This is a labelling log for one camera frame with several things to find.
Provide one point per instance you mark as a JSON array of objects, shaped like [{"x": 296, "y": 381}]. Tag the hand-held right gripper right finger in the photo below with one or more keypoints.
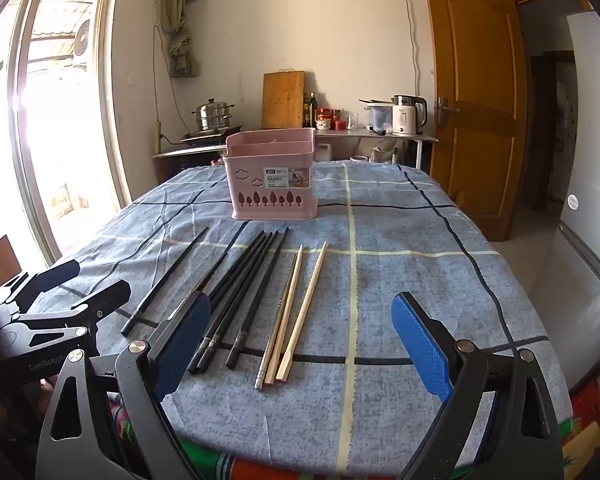
[{"x": 420, "y": 350}]

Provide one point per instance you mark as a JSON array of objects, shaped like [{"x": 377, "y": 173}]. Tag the wall power strip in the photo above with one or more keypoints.
[{"x": 156, "y": 135}]

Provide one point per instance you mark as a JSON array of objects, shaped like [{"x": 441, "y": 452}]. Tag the red lid jar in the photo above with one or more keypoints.
[{"x": 323, "y": 121}]

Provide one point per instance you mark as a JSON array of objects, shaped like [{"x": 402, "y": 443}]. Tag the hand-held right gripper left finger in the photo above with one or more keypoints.
[{"x": 180, "y": 350}]

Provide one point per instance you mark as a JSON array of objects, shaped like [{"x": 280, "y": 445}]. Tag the dark oil bottle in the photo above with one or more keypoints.
[
  {"x": 306, "y": 112},
  {"x": 313, "y": 112}
]

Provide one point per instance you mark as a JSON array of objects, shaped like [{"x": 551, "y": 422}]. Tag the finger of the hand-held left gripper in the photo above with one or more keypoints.
[
  {"x": 45, "y": 282},
  {"x": 100, "y": 302}
]

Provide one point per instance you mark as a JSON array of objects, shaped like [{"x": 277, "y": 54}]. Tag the metal chopstick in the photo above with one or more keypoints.
[{"x": 276, "y": 325}]

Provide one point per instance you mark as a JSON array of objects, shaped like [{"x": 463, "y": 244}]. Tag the metal top table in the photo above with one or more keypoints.
[{"x": 360, "y": 133}]

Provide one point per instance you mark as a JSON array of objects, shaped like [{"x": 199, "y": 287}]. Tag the white electric kettle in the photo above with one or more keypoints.
[{"x": 405, "y": 117}]

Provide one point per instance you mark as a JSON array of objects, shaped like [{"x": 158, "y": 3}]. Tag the plastic bag under table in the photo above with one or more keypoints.
[{"x": 385, "y": 152}]

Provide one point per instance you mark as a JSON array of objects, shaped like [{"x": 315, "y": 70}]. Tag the wooden chopstick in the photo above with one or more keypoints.
[
  {"x": 304, "y": 310},
  {"x": 285, "y": 310}
]

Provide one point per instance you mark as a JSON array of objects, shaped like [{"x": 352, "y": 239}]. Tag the black and brown chopstick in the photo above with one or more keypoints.
[{"x": 220, "y": 260}]

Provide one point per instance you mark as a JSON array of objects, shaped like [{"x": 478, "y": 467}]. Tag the water filter pitcher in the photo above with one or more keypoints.
[{"x": 377, "y": 117}]

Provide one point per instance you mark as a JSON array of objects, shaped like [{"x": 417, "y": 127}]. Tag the blue checked tablecloth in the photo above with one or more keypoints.
[{"x": 405, "y": 210}]

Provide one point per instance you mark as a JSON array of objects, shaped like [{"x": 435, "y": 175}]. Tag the wooden door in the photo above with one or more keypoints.
[{"x": 475, "y": 160}]

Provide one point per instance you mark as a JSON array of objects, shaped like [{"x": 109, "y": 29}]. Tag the steel steamer pot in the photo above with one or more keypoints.
[{"x": 212, "y": 117}]

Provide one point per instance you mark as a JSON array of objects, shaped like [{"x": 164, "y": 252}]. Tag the black induction cooker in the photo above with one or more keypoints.
[{"x": 205, "y": 137}]

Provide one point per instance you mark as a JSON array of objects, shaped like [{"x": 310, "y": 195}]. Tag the glass balcony door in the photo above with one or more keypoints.
[{"x": 22, "y": 110}]

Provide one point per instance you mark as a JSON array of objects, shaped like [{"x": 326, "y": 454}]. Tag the white refrigerator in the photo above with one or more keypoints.
[{"x": 590, "y": 160}]

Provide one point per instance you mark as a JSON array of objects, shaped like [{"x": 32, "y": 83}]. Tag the small side counter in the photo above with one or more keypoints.
[{"x": 190, "y": 152}]

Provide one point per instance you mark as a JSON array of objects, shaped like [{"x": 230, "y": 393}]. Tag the hanging grey cloth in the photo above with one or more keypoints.
[{"x": 184, "y": 57}]

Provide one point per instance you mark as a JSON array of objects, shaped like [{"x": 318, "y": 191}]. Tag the clear glass cup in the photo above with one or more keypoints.
[{"x": 353, "y": 121}]

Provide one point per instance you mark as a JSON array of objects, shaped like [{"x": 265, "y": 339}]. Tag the white plastic jug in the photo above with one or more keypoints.
[{"x": 323, "y": 152}]

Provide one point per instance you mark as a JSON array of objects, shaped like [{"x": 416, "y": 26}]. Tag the red container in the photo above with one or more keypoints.
[{"x": 338, "y": 120}]

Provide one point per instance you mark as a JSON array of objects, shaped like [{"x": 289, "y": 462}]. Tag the wooden cutting board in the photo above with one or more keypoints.
[{"x": 282, "y": 100}]

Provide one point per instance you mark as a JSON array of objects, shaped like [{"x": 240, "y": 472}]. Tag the pink plastic utensil basket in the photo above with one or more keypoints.
[{"x": 245, "y": 160}]

